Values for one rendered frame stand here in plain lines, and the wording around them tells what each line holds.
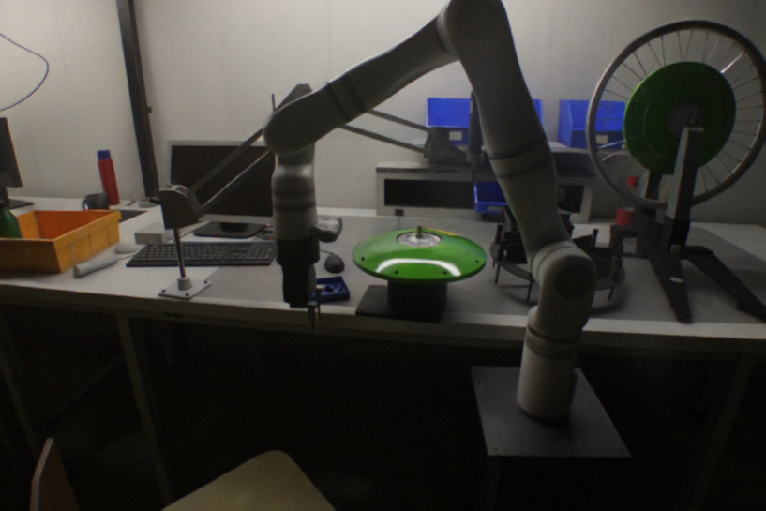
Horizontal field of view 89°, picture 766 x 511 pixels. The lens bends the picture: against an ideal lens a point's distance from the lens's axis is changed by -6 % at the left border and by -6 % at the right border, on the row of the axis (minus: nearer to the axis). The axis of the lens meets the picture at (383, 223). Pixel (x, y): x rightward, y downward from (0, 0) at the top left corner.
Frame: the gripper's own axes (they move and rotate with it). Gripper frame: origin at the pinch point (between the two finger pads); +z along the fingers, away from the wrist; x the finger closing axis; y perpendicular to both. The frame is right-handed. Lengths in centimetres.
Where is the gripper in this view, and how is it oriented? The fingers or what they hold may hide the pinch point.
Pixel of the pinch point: (316, 325)
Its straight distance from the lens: 78.8
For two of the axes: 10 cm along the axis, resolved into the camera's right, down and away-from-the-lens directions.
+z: 0.0, 9.5, 3.1
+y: -10.0, -0.2, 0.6
